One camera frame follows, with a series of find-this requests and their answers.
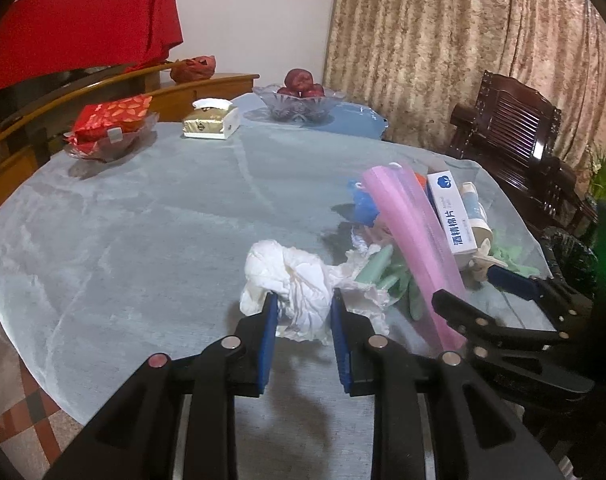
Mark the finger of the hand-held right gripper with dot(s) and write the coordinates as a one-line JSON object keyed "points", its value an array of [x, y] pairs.
{"points": [[458, 310], [513, 282]]}

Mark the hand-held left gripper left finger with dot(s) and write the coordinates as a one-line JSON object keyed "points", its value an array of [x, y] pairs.
{"points": [[269, 340]]}

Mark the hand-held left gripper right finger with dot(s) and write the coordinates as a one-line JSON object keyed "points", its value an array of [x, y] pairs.
{"points": [[339, 340]]}

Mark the green rubber glove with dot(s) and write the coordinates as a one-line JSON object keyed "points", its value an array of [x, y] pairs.
{"points": [[383, 270], [508, 255]]}

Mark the white plastic wrapper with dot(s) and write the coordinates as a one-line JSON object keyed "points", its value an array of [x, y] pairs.
{"points": [[363, 300]]}

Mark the white tissue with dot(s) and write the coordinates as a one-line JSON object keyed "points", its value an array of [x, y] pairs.
{"points": [[288, 280]]}

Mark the black trash bin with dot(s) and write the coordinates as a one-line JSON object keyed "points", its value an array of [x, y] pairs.
{"points": [[570, 252]]}

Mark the white plastic bottle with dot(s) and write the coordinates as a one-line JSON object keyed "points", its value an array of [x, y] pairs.
{"points": [[478, 215]]}

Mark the pink plastic bag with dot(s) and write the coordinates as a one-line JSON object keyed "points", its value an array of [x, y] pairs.
{"points": [[408, 240]]}

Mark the white box with blue label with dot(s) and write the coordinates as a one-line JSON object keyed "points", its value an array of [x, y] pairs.
{"points": [[453, 210]]}

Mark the green potted plant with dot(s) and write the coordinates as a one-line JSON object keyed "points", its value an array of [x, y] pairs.
{"points": [[605, 172]]}

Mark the dark wooden armchair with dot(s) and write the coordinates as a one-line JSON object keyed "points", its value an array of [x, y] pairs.
{"points": [[508, 130]]}

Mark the pale blue tablecloth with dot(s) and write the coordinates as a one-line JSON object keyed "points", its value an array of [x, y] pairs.
{"points": [[158, 220]]}

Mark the gold and white tissue box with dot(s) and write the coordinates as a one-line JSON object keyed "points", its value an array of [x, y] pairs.
{"points": [[210, 120]]}

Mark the glass fruit bowl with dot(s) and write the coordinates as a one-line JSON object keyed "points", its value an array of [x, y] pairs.
{"points": [[298, 106]]}

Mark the glass dish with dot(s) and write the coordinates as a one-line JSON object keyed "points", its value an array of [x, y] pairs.
{"points": [[123, 147]]}

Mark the red apple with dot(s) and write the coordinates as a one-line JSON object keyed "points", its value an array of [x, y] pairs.
{"points": [[313, 91], [285, 91], [299, 79]]}

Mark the beige patterned curtain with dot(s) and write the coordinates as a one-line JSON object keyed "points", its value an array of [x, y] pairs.
{"points": [[458, 35]]}

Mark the wooden cabinet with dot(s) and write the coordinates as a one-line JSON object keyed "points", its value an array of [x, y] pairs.
{"points": [[183, 95]]}

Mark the red gift packet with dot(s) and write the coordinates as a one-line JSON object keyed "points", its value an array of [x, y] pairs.
{"points": [[110, 117]]}

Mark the red woven bag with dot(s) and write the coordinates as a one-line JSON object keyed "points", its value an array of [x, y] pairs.
{"points": [[193, 67]]}

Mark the red cloth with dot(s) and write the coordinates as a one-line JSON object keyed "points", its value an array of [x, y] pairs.
{"points": [[83, 15]]}

